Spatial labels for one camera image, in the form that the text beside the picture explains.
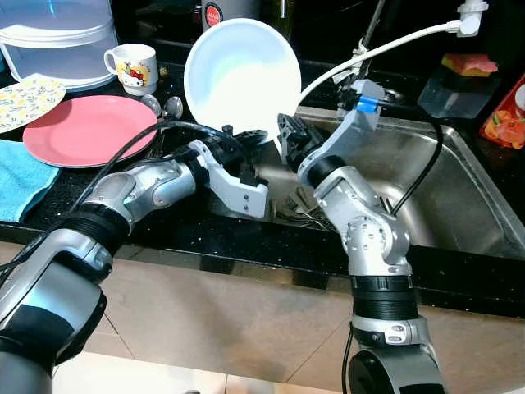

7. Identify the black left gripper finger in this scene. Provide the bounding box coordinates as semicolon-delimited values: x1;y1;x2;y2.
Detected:
226;123;273;145

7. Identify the pink plate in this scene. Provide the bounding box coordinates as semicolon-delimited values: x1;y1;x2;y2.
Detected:
22;94;159;169

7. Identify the floral patterned plate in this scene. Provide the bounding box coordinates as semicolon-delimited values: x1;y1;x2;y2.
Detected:
0;74;66;135

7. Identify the round metal sink strainer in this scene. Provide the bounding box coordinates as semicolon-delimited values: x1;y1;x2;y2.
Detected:
382;82;409;103

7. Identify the grey tumbler with red logo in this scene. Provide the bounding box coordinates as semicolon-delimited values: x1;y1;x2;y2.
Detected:
199;0;263;27

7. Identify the white cartoon cat mug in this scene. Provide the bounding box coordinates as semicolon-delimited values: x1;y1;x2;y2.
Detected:
103;43;159;97

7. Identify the beige cabinet front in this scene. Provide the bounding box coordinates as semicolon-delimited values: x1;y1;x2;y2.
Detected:
82;246;525;394

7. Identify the stainless steel sink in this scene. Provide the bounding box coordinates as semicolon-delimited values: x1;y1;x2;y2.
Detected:
209;105;525;259

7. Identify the pink and yellow sponge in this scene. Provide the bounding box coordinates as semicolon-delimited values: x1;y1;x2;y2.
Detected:
441;53;499;77

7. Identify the red peach soap bottle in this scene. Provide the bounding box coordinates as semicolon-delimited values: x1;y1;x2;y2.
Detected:
480;74;525;150

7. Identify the translucent plastic lidded container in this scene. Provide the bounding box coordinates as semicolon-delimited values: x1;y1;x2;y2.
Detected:
0;0;120;91

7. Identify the blue towel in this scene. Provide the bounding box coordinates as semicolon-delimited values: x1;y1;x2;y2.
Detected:
0;140;61;224

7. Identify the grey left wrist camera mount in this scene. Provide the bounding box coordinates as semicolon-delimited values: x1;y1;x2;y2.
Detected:
190;140;270;219

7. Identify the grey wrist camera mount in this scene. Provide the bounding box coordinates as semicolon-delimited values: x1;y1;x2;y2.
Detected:
190;140;270;219
316;80;386;165

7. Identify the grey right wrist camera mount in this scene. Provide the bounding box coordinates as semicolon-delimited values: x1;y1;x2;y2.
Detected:
316;80;386;165

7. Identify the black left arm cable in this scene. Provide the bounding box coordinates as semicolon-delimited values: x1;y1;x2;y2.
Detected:
78;121;255;210

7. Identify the white flexible hose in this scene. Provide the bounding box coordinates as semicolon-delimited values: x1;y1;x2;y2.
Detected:
297;0;491;103

